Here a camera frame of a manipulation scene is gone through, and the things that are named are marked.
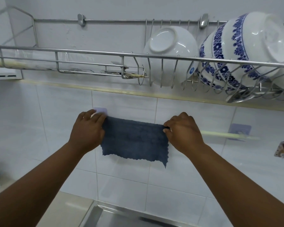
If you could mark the person's left hand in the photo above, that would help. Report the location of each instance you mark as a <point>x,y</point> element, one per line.
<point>86,133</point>

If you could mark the person's right hand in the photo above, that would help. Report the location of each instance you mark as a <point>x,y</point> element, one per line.
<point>184,134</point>

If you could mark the person's left fingers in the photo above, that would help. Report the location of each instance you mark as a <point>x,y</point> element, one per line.
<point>94,115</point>

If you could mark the person's right thumb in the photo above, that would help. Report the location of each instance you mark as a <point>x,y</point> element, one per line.
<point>166,130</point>

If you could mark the blue-grey microfibre cloth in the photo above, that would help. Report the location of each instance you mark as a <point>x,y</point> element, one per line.
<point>135,140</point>

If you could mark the person's right forearm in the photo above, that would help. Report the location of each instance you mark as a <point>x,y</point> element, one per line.
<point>239,189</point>

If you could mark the person's left forearm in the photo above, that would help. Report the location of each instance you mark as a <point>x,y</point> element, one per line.
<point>33,189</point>

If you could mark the clear adhesive bar holder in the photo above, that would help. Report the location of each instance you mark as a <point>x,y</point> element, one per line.
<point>100,110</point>
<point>239,130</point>

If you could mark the white towel bar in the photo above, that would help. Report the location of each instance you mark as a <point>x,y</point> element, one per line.
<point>217,134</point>

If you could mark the wooden chopsticks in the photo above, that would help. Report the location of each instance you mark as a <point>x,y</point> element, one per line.
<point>132,75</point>

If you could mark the small blue floral bowl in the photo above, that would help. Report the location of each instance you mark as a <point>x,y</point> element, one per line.
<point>204,68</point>

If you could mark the clear plastic drip tray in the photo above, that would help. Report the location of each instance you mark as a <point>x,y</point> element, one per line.
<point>41,58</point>

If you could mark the plain white bowl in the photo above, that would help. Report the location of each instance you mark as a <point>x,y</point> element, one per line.
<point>170,42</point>

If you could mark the stainless steel sink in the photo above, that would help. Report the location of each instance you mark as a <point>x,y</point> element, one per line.
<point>113,216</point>

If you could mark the large blue floral bowl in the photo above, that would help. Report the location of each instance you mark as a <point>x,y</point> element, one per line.
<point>248,40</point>

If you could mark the metal wall rail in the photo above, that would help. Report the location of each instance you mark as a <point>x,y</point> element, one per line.
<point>113,20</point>

